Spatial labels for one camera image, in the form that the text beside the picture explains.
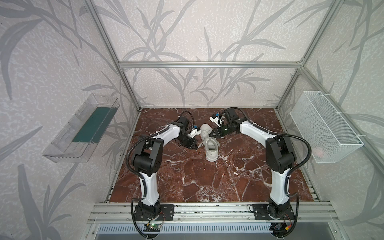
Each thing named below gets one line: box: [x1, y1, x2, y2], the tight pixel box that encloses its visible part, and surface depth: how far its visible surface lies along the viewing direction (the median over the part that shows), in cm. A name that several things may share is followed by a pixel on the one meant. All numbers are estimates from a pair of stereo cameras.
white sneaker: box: [200, 123, 220, 162], surface depth 93 cm
